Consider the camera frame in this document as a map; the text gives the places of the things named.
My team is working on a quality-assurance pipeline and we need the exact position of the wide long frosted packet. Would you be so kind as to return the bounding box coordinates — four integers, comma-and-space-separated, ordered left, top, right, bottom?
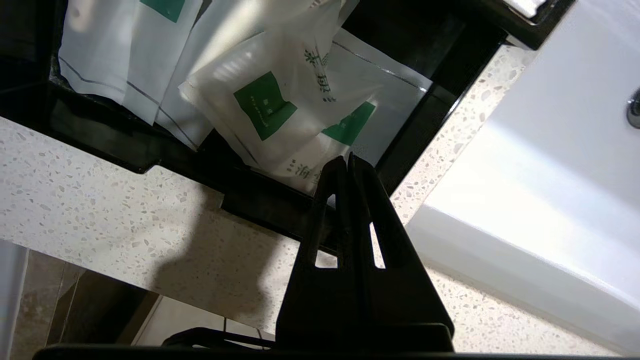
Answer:
58, 0, 205, 126

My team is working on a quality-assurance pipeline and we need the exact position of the flat white green-label sachet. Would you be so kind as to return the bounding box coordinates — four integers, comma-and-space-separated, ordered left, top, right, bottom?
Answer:
270, 29, 433, 197

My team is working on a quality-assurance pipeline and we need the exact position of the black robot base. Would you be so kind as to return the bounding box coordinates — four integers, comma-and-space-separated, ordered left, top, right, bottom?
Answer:
160, 326, 277, 351

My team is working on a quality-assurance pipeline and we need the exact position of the white sink basin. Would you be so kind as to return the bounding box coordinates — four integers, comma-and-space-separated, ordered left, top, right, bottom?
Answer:
405, 0, 640, 357

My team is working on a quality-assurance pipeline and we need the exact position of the slim long toothbrush packet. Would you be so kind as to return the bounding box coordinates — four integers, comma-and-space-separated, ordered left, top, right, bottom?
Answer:
154, 0, 321, 151

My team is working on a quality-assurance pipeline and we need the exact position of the black pull-out drawer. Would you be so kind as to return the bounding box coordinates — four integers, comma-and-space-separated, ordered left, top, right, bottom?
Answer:
0, 0, 508, 256

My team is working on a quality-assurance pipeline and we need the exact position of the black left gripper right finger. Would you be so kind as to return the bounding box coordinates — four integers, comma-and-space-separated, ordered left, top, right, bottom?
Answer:
349, 152, 455, 351

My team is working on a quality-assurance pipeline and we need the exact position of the small square frosted packet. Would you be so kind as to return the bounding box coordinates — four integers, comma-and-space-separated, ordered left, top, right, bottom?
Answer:
179, 0, 386, 172

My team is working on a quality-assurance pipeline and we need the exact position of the chrome sink drain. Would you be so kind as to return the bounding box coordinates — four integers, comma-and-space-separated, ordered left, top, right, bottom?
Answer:
627, 87, 640, 129

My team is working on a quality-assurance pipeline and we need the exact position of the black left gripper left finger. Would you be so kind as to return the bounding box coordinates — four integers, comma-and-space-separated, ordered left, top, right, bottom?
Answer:
276, 156, 359, 351

